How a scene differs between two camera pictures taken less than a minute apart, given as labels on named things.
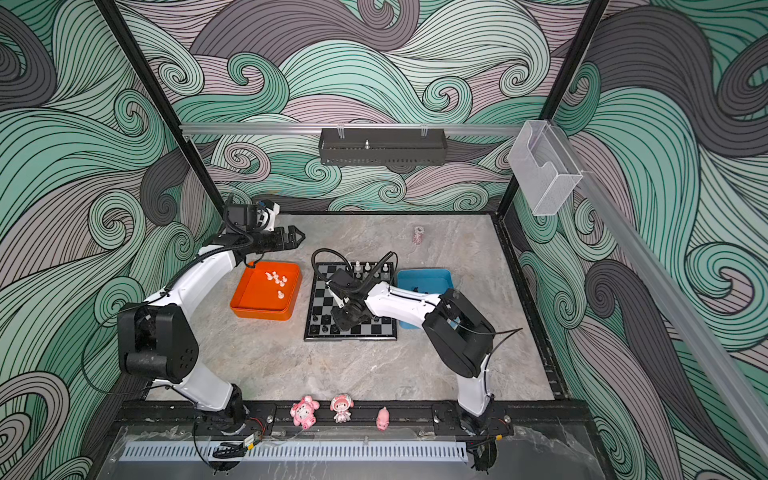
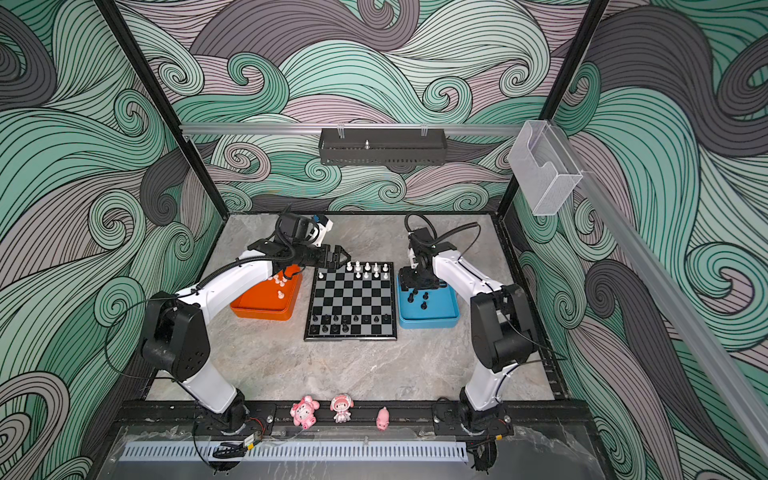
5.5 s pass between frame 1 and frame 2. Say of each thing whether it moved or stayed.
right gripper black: moved
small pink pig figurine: stayed
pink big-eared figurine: stayed
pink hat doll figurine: stayed
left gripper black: moved
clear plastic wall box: stayed
